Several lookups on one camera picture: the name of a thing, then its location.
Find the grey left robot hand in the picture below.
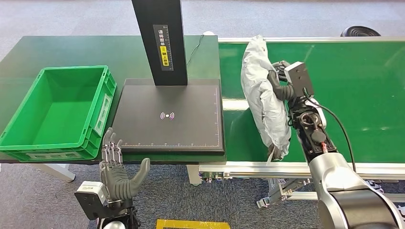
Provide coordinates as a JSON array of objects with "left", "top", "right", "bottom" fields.
[{"left": 99, "top": 127, "right": 151, "bottom": 201}]

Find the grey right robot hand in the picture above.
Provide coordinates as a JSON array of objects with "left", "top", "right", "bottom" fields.
[{"left": 267, "top": 61, "right": 297, "bottom": 102}]

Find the white plastic courier package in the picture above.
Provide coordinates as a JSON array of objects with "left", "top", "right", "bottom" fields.
[{"left": 240, "top": 34, "right": 292, "bottom": 163}]

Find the green conveyor belt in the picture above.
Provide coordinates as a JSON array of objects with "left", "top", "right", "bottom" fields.
[{"left": 218, "top": 41, "right": 405, "bottom": 164}]

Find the white table leg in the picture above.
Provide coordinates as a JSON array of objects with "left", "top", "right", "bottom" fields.
[{"left": 32, "top": 163, "right": 76, "bottom": 183}]

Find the green plastic crate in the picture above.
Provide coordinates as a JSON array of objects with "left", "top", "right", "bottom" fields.
[{"left": 0, "top": 65, "right": 117, "bottom": 163}]

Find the black round ribbed object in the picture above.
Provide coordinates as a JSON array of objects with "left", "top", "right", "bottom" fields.
[{"left": 340, "top": 26, "right": 381, "bottom": 37}]

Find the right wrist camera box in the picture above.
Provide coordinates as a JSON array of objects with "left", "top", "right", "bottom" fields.
[{"left": 284, "top": 62, "right": 315, "bottom": 97}]

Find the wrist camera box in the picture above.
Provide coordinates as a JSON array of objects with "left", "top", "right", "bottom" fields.
[
  {"left": 284, "top": 62, "right": 315, "bottom": 97},
  {"left": 74, "top": 181, "right": 110, "bottom": 221}
]

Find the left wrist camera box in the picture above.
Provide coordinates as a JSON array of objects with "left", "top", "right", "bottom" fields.
[{"left": 74, "top": 181, "right": 110, "bottom": 221}]

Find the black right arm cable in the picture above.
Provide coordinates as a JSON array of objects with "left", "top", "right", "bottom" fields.
[{"left": 302, "top": 88, "right": 357, "bottom": 173}]

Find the aluminium conveyor frame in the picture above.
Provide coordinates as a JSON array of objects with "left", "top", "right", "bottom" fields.
[{"left": 186, "top": 36, "right": 405, "bottom": 209}]

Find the thin black table cable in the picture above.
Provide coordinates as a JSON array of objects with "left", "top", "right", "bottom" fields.
[{"left": 186, "top": 34, "right": 205, "bottom": 66}]

